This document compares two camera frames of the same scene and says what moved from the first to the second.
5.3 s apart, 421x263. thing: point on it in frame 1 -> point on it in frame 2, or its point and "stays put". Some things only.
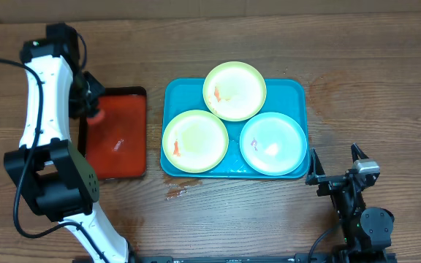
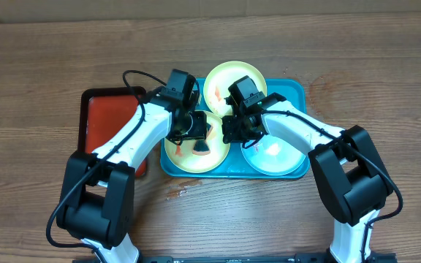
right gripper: [330, 183] -> [233, 136]
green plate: [195, 141] stays put
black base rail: [344, 256] stays put
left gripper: [77, 111] -> [199, 130]
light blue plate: [273, 143] stays put
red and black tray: [116, 145] stays put
